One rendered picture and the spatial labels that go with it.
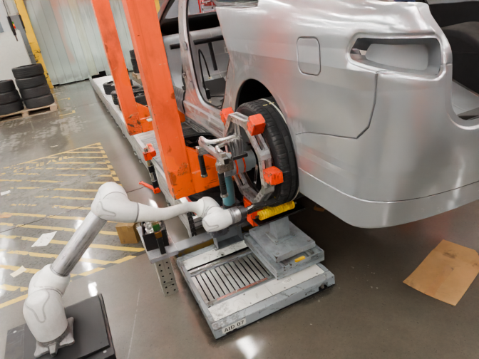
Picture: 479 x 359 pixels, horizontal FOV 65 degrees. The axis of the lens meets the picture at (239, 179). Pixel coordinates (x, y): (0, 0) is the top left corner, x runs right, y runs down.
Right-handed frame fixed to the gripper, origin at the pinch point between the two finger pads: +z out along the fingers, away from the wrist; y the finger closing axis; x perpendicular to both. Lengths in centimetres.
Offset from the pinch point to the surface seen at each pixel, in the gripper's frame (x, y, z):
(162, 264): -3, -51, -66
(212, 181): 41, -50, -13
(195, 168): 52, -42, -23
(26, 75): 611, -573, -177
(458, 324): -101, 11, 65
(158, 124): 77, -14, -41
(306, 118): 17, 60, 9
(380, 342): -92, 2, 23
